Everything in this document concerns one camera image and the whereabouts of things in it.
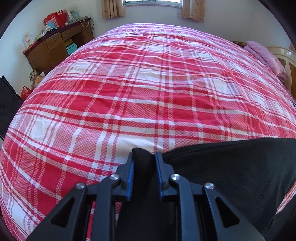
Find right beige curtain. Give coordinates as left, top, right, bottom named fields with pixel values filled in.
left=182, top=0, right=206, bottom=23

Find window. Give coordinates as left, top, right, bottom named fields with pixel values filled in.
left=123, top=0, right=183, bottom=8

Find red plaid bed cover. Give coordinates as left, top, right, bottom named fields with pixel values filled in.
left=1, top=23, right=295, bottom=240

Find red gift bag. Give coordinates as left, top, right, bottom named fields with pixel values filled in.
left=43, top=10, right=67, bottom=29

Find cream wooden headboard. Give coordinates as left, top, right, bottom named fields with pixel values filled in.
left=267, top=46, right=295, bottom=98

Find red plastic bag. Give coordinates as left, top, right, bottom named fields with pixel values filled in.
left=21, top=86, right=33, bottom=101

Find patterned bag on floor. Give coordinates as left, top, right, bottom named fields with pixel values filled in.
left=29, top=70, right=45, bottom=90

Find folded pink blanket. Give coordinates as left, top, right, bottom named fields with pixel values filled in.
left=244, top=41, right=287, bottom=83

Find left beige curtain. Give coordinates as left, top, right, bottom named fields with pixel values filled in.
left=101, top=0, right=125, bottom=19

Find black pants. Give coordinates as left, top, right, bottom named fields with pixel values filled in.
left=115, top=138, right=295, bottom=240

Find beige curtain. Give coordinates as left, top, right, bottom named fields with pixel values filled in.
left=182, top=0, right=206, bottom=23
left=101, top=0, right=125, bottom=19

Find wooden desk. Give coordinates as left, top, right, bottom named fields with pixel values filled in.
left=23, top=17, right=94, bottom=74

